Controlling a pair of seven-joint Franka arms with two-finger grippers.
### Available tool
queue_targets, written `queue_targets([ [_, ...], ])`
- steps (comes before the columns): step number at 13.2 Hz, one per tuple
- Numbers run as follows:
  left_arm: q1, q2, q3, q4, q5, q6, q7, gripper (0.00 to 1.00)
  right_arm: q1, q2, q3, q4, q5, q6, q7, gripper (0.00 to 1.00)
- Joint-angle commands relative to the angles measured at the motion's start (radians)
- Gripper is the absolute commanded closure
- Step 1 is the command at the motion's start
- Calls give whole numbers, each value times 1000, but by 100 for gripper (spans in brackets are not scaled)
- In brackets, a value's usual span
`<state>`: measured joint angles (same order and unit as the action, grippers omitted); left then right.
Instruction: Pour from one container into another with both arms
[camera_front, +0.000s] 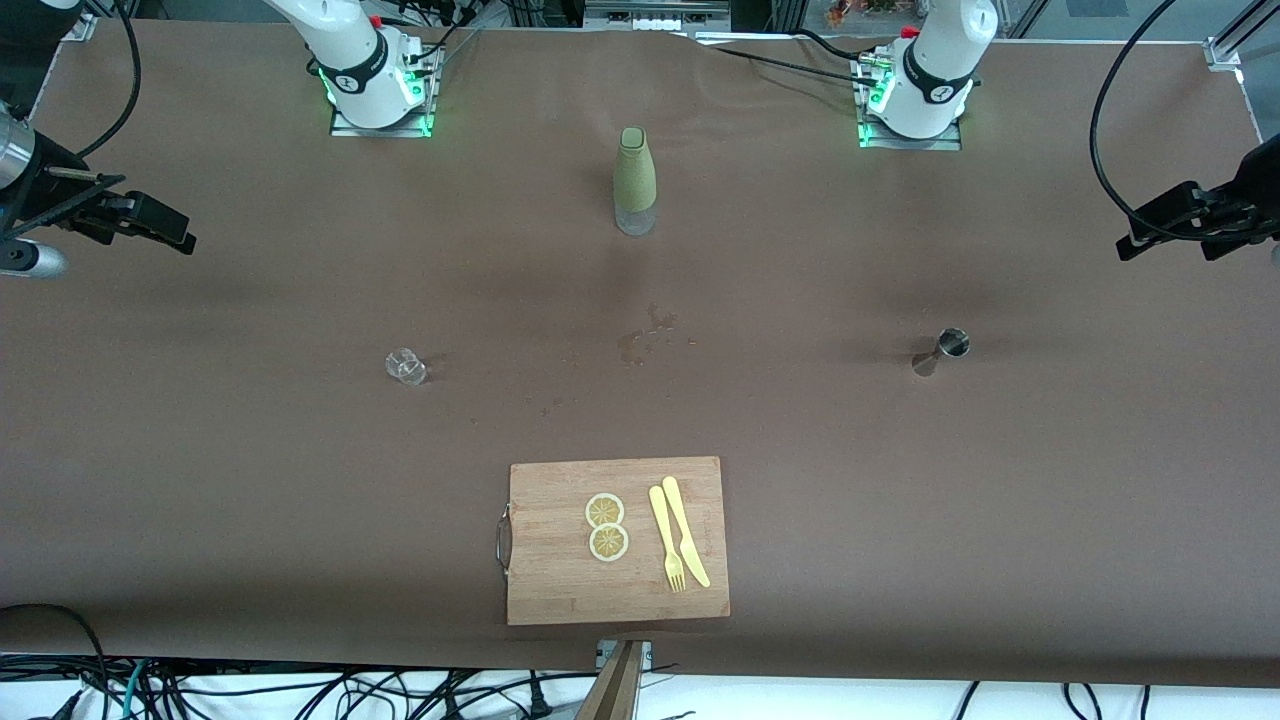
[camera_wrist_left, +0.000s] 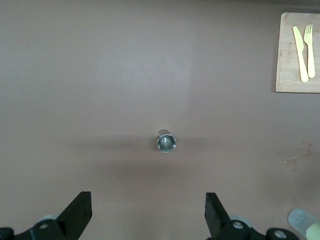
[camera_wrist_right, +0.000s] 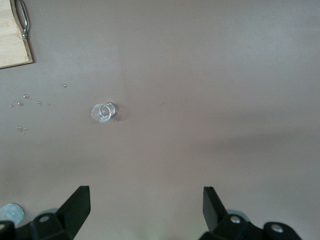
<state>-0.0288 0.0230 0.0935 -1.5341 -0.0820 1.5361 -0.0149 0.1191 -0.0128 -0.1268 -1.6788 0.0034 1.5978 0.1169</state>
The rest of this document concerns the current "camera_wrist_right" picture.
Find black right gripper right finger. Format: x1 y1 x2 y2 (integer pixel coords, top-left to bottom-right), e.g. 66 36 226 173
199 186 302 240

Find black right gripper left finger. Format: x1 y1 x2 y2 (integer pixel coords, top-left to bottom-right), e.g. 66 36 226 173
0 185 91 240

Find clear glass shaker cup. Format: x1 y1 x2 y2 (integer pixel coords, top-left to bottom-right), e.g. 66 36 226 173
90 101 117 124

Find green bottle clear base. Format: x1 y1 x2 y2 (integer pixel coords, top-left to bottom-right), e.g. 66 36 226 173
0 203 25 225

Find spilled liquid drops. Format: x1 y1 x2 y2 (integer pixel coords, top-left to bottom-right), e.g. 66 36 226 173
8 83 68 135

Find wooden cutting board metal handle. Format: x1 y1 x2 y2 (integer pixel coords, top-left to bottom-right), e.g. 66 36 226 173
0 0 34 70

